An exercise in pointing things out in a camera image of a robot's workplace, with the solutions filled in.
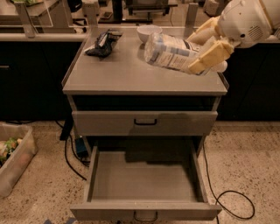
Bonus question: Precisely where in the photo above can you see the food items in bin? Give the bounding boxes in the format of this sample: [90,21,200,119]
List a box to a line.
[0,137,23,167]

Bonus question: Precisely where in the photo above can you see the black floor cable right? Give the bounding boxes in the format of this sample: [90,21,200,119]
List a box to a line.
[201,143,256,224]

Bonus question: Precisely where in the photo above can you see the clear plastic storage bin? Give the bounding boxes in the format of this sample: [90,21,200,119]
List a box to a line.
[0,123,38,198]

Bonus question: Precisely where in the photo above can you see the dark blue snack bag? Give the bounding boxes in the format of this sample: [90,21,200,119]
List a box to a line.
[84,29,123,58]

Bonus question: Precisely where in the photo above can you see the closed upper drawer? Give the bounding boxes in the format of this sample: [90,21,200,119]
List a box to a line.
[73,111,218,137]

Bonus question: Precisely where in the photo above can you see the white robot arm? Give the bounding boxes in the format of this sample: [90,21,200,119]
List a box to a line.
[187,0,280,74]

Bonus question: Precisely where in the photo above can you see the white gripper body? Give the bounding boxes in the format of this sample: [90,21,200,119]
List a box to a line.
[218,0,274,48]

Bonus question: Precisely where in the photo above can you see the black floor cable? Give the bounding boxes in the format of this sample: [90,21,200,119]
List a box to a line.
[201,143,256,224]
[54,120,91,181]

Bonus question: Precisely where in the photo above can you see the blue labelled plastic bottle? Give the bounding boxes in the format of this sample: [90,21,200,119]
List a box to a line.
[143,32,228,74]

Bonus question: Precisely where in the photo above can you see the blue power adapter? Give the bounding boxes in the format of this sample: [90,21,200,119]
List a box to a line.
[75,137,88,158]

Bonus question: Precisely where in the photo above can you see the grey metal drawer cabinet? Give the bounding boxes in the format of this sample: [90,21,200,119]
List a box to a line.
[63,27,228,150]

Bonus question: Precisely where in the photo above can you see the open middle drawer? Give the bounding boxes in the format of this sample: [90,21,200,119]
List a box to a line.
[71,147,221,222]

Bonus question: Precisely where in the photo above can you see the black floor cable left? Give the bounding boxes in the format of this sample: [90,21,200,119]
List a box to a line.
[54,120,91,181]

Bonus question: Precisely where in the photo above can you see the white ceramic bowl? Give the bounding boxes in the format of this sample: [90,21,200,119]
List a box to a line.
[136,24,163,43]

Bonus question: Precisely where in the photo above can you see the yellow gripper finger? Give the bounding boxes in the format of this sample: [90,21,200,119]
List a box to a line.
[188,39,234,74]
[187,17,220,41]

